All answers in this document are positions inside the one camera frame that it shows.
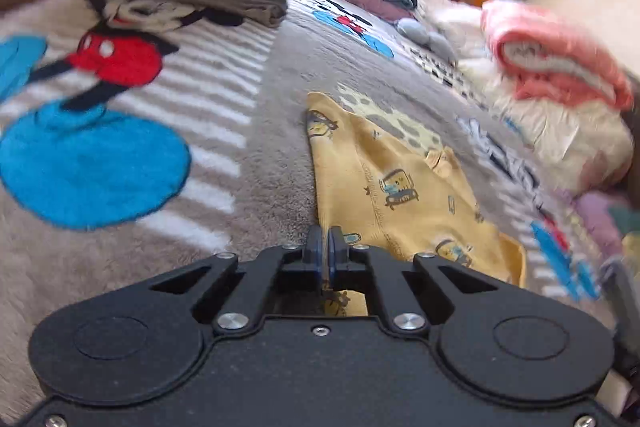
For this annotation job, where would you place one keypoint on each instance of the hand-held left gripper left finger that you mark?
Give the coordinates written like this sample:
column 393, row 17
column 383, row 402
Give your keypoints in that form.
column 315, row 257

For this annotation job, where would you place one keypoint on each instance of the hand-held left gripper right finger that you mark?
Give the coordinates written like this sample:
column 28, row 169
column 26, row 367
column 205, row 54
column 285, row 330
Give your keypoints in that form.
column 339, row 257

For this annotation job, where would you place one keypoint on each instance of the yellow printed shirt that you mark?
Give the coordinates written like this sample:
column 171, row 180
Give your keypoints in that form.
column 360, row 177

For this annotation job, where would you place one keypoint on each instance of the cartoon mouse printed blanket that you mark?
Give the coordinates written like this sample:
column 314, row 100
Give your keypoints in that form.
column 280, row 107

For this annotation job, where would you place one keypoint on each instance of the light blue plush toy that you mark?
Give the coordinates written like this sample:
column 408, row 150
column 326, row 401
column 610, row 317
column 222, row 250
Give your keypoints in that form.
column 425, row 39

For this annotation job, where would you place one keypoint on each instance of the cream quilt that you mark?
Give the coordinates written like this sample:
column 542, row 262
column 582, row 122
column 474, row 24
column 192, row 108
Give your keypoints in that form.
column 560, row 132

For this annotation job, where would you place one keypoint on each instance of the purple pillow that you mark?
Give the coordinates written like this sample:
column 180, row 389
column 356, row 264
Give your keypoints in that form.
column 600, row 222

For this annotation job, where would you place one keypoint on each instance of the grey folded cloth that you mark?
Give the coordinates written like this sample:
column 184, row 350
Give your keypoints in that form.
column 622, row 287

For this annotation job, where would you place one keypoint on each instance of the pink folded quilt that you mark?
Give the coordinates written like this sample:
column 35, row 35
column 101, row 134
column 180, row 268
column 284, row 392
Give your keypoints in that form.
column 550, row 52

